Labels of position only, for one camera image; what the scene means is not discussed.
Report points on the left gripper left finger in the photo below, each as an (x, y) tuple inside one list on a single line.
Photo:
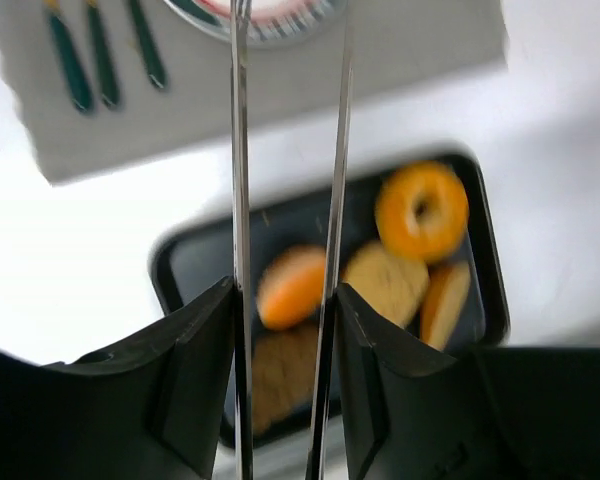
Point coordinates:
[(146, 407)]

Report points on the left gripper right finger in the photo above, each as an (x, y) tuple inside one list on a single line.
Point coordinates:
[(412, 412)]

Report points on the seeded bread slice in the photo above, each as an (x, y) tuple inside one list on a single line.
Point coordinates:
[(392, 286), (443, 303)]

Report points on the brown chocolate bread piece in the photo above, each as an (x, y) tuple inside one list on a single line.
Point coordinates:
[(283, 373)]

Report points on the black serving tray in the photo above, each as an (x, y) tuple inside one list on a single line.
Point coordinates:
[(193, 260)]

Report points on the orange round bun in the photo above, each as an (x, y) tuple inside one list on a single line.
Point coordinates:
[(291, 287)]

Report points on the orange glazed donut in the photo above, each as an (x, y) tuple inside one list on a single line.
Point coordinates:
[(422, 212)]

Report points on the grey placemat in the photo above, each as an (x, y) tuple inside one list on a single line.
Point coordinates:
[(397, 43)]

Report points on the white plate green red rim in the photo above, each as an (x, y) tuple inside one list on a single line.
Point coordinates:
[(271, 23)]

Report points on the gold spoon green handle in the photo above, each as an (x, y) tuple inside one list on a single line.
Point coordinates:
[(71, 67)]

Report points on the gold fork green handle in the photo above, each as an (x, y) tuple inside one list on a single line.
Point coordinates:
[(108, 83)]

